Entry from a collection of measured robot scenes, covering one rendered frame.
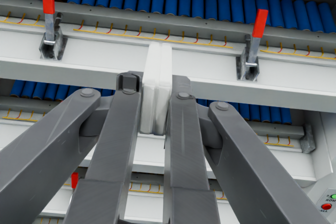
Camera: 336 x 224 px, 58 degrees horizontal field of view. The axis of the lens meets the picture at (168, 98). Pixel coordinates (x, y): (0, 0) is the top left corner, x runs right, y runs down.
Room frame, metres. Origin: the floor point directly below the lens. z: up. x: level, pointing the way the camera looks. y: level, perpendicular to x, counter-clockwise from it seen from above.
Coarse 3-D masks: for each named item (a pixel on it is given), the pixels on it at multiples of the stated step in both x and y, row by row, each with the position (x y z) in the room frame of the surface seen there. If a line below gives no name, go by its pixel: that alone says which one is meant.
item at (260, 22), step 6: (258, 12) 0.37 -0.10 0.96; (264, 12) 0.37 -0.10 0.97; (258, 18) 0.37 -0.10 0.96; (264, 18) 0.37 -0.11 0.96; (258, 24) 0.36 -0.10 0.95; (264, 24) 0.37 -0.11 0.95; (258, 30) 0.36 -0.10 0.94; (258, 36) 0.36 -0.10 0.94; (252, 42) 0.36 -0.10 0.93; (258, 42) 0.36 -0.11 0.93; (252, 48) 0.36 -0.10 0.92; (252, 54) 0.36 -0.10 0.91; (246, 60) 0.36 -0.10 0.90; (252, 60) 0.35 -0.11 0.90
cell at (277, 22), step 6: (270, 0) 0.48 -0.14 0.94; (276, 0) 0.48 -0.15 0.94; (270, 6) 0.47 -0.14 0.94; (276, 6) 0.47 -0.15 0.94; (270, 12) 0.46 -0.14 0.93; (276, 12) 0.45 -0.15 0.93; (270, 18) 0.45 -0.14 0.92; (276, 18) 0.44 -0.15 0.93; (282, 18) 0.45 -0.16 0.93; (276, 24) 0.43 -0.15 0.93; (282, 24) 0.43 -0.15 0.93
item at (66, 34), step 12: (0, 24) 0.37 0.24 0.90; (72, 36) 0.37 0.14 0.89; (84, 36) 0.37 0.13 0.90; (96, 36) 0.37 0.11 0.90; (108, 36) 0.38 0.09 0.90; (180, 48) 0.38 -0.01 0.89; (192, 48) 0.38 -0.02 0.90; (204, 48) 0.38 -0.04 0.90; (216, 48) 0.39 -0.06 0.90; (276, 60) 0.39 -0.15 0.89; (288, 60) 0.39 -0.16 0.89; (300, 60) 0.39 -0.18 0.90; (312, 60) 0.39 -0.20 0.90; (324, 60) 0.40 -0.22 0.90
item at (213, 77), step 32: (0, 32) 0.36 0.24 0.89; (128, 32) 0.40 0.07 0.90; (0, 64) 0.32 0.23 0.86; (32, 64) 0.32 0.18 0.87; (64, 64) 0.33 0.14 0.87; (96, 64) 0.34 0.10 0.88; (128, 64) 0.34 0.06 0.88; (192, 64) 0.36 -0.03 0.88; (224, 64) 0.37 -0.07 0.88; (288, 64) 0.38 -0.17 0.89; (224, 96) 0.35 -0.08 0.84; (256, 96) 0.35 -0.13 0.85; (288, 96) 0.35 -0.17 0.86; (320, 96) 0.35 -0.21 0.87
